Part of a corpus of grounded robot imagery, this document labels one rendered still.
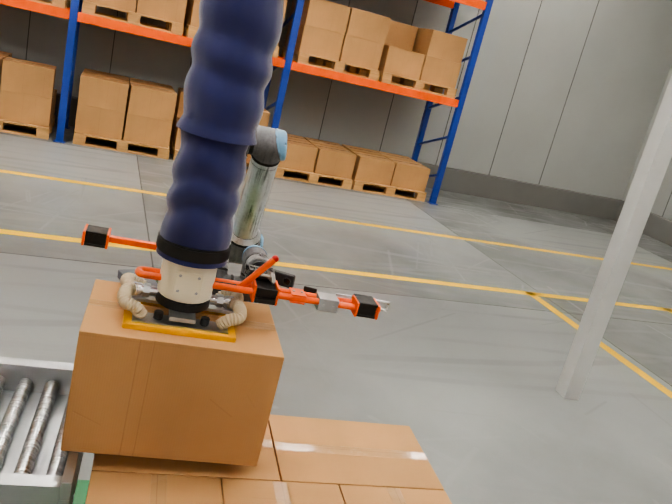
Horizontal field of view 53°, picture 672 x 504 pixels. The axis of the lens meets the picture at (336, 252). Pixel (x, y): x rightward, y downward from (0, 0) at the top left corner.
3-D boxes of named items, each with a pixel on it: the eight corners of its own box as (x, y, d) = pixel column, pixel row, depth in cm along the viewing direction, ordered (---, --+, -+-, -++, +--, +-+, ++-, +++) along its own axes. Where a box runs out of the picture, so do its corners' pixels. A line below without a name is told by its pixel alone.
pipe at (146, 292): (123, 314, 197) (126, 297, 195) (129, 282, 220) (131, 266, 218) (237, 330, 207) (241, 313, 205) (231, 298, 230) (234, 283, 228)
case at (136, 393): (60, 450, 199) (78, 331, 188) (78, 382, 236) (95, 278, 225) (256, 466, 216) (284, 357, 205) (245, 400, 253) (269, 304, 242)
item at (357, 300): (353, 316, 224) (357, 303, 222) (348, 307, 230) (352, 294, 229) (377, 320, 226) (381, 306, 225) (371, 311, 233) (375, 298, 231)
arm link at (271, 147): (219, 243, 310) (252, 114, 257) (257, 249, 314) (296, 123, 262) (218, 268, 300) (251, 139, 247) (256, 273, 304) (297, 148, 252)
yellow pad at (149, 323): (121, 328, 196) (123, 313, 195) (123, 314, 205) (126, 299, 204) (235, 343, 206) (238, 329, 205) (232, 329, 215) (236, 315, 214)
